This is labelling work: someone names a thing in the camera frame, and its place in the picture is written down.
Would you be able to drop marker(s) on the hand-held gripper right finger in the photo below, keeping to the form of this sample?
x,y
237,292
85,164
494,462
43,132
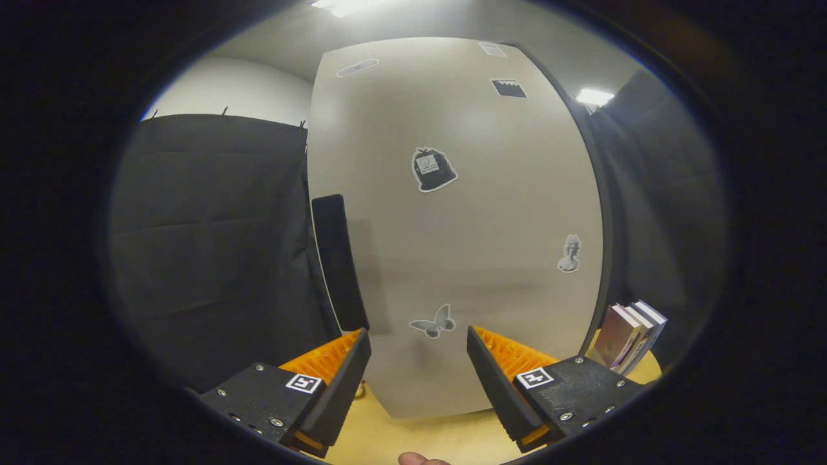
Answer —
x,y
499,397

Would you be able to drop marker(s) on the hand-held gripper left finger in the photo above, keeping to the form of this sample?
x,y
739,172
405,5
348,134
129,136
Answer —
x,y
339,397

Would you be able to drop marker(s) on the beige cabinet door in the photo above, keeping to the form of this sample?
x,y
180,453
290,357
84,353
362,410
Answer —
x,y
484,226

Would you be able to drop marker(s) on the pale cover book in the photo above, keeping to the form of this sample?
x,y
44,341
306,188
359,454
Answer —
x,y
639,336

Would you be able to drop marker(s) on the blue grey cover book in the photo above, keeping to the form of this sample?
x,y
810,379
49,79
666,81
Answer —
x,y
656,326

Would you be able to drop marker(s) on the black backdrop cloth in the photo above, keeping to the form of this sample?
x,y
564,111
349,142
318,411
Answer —
x,y
213,245
672,213

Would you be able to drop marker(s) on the ceiling light panel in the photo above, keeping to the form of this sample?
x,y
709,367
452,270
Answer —
x,y
594,97
345,6

